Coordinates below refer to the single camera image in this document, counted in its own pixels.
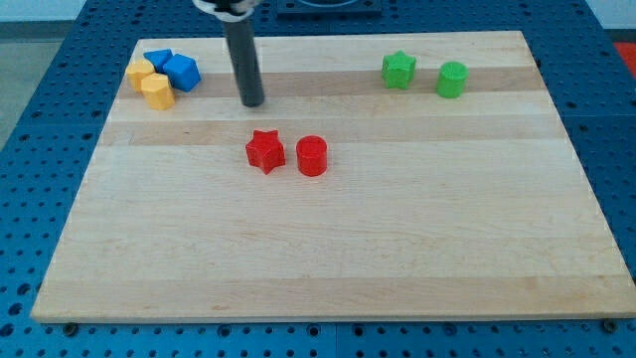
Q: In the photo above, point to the white rod mount collar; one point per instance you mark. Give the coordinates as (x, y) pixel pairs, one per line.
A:
(227, 10)

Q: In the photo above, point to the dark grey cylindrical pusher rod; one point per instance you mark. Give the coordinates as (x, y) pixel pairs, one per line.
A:
(240, 40)

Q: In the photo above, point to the red star block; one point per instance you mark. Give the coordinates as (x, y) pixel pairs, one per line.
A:
(265, 150)

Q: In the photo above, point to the green star block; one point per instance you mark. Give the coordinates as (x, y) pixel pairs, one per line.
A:
(398, 70)

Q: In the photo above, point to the blue cube block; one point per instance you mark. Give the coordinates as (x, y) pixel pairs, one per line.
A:
(182, 72)

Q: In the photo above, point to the blue triangular block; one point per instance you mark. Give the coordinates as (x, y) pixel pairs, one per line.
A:
(158, 58)

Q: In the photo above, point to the yellow hexagon block front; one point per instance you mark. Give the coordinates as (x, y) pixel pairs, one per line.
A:
(157, 91)

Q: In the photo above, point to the yellow block rear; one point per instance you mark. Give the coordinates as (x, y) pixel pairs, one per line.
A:
(138, 70)

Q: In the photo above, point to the red cylinder block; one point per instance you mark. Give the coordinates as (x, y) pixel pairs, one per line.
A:
(311, 152)

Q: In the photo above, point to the light wooden board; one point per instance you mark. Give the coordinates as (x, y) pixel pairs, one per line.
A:
(431, 208)

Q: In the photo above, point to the green cylinder block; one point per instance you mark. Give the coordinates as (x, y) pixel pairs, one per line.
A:
(451, 80)

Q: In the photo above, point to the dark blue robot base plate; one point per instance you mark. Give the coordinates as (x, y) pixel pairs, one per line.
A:
(286, 8)

